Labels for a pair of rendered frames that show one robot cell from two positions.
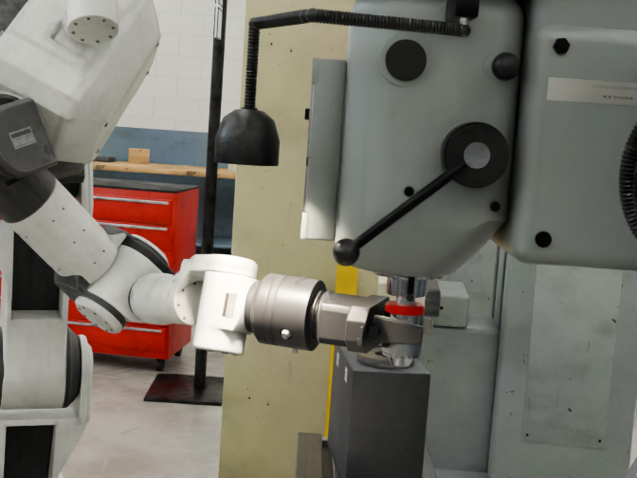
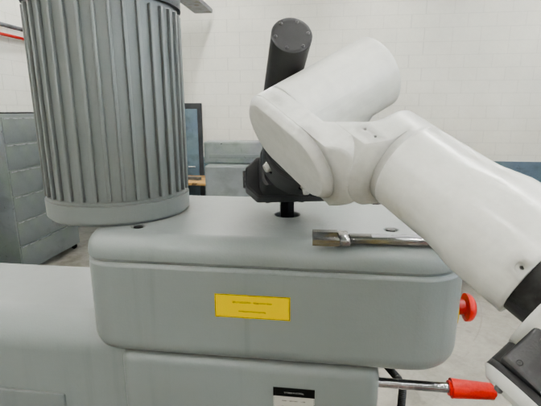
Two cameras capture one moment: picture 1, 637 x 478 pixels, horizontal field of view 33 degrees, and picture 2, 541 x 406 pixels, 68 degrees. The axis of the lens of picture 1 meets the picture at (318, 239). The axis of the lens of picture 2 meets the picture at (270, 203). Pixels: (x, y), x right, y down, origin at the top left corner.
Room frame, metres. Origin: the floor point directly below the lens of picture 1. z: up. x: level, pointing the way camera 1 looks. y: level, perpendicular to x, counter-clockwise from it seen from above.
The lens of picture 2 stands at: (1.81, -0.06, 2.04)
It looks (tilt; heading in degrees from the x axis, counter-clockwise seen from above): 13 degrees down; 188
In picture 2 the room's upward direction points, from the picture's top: straight up
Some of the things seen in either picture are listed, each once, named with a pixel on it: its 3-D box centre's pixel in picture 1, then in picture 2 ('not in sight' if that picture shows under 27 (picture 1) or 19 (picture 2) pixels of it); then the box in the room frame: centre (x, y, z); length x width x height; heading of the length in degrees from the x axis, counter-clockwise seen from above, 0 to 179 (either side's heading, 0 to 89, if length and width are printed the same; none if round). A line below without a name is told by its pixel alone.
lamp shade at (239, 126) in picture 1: (247, 136); not in sight; (1.19, 0.09, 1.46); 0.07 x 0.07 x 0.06
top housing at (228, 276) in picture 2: not in sight; (276, 265); (1.26, -0.12, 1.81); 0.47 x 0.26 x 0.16; 91
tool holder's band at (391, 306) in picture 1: (405, 307); not in sight; (1.26, -0.11, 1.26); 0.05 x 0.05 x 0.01
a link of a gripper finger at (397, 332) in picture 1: (395, 332); not in sight; (1.23, -0.10, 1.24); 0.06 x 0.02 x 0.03; 72
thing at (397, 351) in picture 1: (402, 333); not in sight; (1.26, -0.11, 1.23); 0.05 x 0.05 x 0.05
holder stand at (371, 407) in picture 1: (375, 407); not in sight; (1.68, -0.11, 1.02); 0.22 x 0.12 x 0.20; 7
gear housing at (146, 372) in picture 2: not in sight; (258, 341); (1.26, -0.15, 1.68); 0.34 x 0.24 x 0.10; 91
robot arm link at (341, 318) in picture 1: (330, 319); not in sight; (1.29, -0.02, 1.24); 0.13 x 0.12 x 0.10; 162
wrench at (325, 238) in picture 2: not in sight; (421, 239); (1.37, 0.05, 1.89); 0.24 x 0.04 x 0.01; 92
